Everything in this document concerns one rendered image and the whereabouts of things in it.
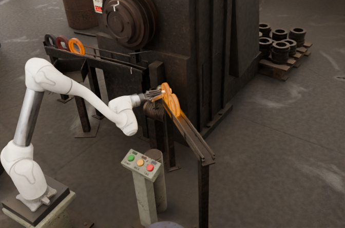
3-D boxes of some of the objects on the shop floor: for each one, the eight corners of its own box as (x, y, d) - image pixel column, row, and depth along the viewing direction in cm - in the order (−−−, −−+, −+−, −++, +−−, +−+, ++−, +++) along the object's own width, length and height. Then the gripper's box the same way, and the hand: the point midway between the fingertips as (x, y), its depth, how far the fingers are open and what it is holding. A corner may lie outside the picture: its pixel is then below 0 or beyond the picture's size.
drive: (199, 50, 455) (197, -104, 355) (267, 68, 407) (287, -105, 306) (150, 86, 387) (131, -92, 287) (225, 113, 339) (233, -91, 239)
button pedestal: (144, 209, 249) (133, 146, 214) (170, 225, 237) (164, 160, 202) (129, 225, 239) (116, 161, 204) (156, 242, 227) (147, 177, 192)
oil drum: (87, 13, 595) (76, -41, 545) (112, 19, 565) (102, -37, 515) (60, 25, 556) (45, -32, 506) (84, 32, 526) (72, -28, 476)
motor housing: (156, 146, 305) (151, 96, 274) (176, 155, 293) (173, 104, 263) (147, 154, 296) (140, 104, 266) (167, 164, 285) (163, 113, 255)
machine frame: (150, 79, 399) (133, -92, 300) (234, 108, 345) (246, -90, 246) (106, 111, 352) (68, -80, 253) (194, 150, 297) (190, -74, 198)
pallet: (196, 55, 444) (195, 23, 419) (228, 33, 496) (229, 3, 471) (285, 81, 381) (290, 45, 356) (311, 53, 432) (317, 20, 407)
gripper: (137, 98, 244) (168, 90, 249) (142, 108, 234) (174, 99, 239) (135, 90, 240) (167, 81, 245) (140, 99, 230) (173, 90, 235)
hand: (166, 91), depth 241 cm, fingers closed, pressing on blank
